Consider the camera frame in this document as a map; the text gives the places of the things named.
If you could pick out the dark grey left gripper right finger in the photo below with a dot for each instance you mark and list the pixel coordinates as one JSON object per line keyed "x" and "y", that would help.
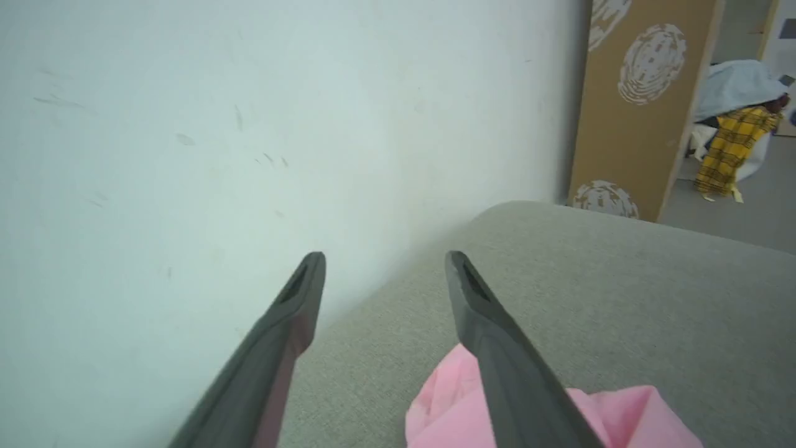
{"x": 516, "y": 398}

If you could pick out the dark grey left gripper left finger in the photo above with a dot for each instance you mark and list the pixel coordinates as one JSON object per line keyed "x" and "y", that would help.
{"x": 261, "y": 373}

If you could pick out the pink garment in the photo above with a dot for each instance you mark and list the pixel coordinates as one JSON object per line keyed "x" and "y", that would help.
{"x": 448, "y": 404}

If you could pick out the yellow plaid garment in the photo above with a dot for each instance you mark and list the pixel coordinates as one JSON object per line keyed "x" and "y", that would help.
{"x": 727, "y": 152}

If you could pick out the grey fabric sofa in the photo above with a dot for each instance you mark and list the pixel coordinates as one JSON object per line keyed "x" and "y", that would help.
{"x": 653, "y": 311}

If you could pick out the brown cardboard panel white prints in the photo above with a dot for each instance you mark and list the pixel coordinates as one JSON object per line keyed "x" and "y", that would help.
{"x": 622, "y": 143}

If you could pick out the light blue cloth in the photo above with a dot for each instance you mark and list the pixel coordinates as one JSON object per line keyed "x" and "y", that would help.
{"x": 737, "y": 84}

